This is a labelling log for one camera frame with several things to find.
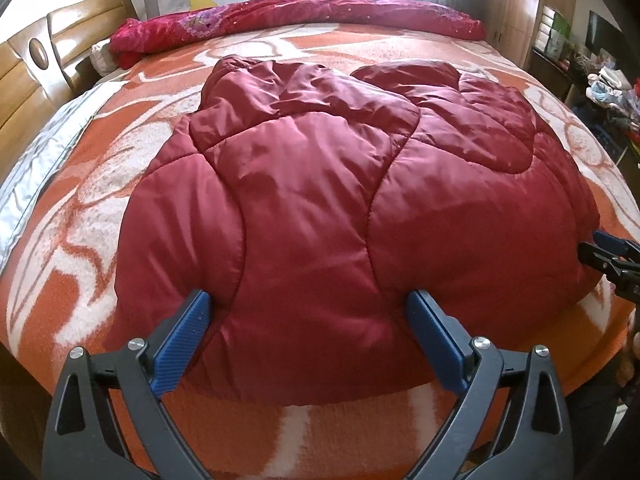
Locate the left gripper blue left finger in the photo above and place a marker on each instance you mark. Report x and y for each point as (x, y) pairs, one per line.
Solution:
(83, 437)

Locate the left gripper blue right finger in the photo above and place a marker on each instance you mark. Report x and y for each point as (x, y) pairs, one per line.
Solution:
(533, 439)

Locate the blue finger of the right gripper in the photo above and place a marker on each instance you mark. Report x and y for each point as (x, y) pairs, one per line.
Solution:
(596, 258)
(622, 248)

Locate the dark red puffer coat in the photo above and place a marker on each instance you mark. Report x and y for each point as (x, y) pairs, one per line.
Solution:
(308, 203)

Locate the pile of colourful clothes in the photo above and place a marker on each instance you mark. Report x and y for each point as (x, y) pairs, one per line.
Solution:
(611, 90)

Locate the person's right hand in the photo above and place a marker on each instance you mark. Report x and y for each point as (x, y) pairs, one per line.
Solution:
(630, 353)

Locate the orange white floral blanket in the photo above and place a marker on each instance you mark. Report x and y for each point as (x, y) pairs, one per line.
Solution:
(58, 287)

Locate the dark cluttered side shelf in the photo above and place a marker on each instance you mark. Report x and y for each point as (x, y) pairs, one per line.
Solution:
(562, 66)

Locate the black flat television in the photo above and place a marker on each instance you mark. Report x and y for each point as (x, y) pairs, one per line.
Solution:
(602, 35)

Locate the crimson rolled quilt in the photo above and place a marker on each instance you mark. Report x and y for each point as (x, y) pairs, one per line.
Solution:
(136, 39)

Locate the wooden headboard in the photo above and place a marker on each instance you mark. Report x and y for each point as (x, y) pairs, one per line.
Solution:
(47, 64)

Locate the white pillow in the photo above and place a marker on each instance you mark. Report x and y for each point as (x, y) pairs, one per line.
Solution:
(101, 58)

